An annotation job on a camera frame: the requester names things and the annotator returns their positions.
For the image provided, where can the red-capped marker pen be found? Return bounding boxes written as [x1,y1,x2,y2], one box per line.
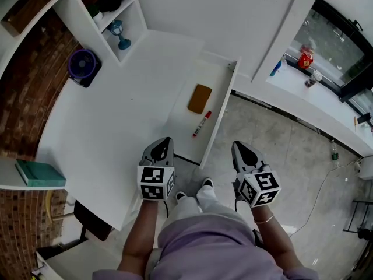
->
[191,110,213,138]

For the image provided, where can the small white table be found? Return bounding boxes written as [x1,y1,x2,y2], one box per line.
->
[34,237,124,280]

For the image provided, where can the person's lilac shirt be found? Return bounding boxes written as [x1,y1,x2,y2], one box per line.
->
[92,213,321,280]

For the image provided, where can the black framed window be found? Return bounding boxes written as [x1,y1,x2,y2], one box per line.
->
[283,0,373,120]

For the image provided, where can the teal lantern ornament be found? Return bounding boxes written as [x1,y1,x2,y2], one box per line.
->
[105,19,132,51]

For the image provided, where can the teal book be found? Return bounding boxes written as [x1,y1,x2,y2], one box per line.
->
[15,159,68,187]

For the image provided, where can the red jar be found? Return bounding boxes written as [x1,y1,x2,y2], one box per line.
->
[297,51,315,70]

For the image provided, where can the wooden chair dark seat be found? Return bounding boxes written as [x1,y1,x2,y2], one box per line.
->
[44,189,113,242]

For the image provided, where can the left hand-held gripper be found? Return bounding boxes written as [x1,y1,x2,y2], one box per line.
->
[136,136,175,201]

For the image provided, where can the black pouch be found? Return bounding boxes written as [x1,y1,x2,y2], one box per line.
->
[97,0,133,13]

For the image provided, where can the black metal rack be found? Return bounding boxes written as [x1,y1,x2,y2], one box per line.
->
[343,199,373,235]

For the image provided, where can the purple round fan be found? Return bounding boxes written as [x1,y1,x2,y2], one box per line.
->
[67,48,103,89]

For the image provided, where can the white patterned cup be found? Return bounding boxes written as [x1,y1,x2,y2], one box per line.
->
[304,69,323,89]

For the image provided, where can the gold bracelet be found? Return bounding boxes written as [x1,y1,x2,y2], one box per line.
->
[253,213,275,225]

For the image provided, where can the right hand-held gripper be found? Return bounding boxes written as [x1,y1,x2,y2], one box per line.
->
[231,140,282,208]

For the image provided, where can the white hutch shelf unit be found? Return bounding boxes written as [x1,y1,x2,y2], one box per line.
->
[0,0,148,191]

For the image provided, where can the person's right forearm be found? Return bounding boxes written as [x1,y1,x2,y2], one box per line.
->
[251,204,304,270]

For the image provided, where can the person's light trousers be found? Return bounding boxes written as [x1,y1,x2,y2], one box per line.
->
[174,185,243,230]

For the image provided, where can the white box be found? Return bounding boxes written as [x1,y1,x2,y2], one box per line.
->
[359,155,373,181]

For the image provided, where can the brown felt eraser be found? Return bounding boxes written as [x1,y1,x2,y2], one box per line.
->
[186,83,213,116]

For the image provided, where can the person's left forearm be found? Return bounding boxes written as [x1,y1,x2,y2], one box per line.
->
[116,198,164,271]

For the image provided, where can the white cable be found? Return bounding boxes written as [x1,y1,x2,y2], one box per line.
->
[286,156,363,239]

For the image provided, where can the white drawer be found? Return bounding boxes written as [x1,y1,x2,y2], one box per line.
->
[167,50,242,170]

